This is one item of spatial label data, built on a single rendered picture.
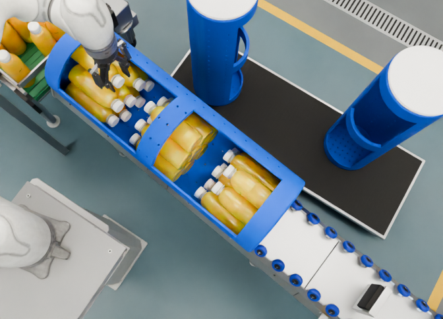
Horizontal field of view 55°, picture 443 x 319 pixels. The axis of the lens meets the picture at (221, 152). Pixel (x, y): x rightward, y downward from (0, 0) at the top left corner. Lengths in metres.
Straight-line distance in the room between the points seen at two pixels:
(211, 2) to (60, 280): 1.10
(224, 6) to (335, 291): 1.10
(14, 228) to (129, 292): 1.35
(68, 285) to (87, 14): 0.80
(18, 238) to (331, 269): 0.99
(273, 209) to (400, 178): 1.43
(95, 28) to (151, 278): 1.66
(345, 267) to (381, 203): 0.97
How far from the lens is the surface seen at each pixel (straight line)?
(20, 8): 1.11
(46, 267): 1.42
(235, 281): 2.43
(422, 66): 1.74
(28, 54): 1.86
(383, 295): 1.45
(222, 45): 1.80
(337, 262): 1.56
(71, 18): 1.04
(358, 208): 2.43
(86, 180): 2.57
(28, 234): 1.24
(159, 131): 1.27
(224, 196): 1.30
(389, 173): 2.53
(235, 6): 1.68
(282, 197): 1.22
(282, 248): 1.52
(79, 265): 1.40
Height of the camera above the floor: 2.42
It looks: 75 degrees down
